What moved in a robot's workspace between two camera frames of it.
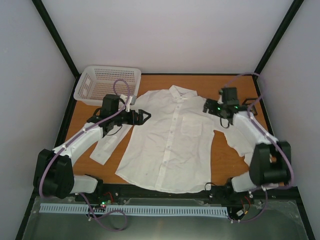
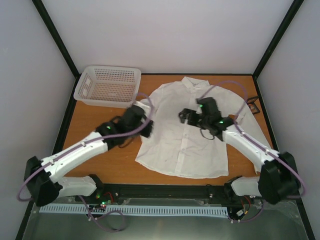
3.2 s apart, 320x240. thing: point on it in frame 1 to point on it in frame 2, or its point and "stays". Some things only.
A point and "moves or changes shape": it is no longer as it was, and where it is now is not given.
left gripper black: (138, 121) to (147, 132)
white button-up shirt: (172, 150) moves or changes shape
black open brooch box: (250, 102) stays
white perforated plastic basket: (97, 81) stays
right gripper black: (212, 109) to (185, 111)
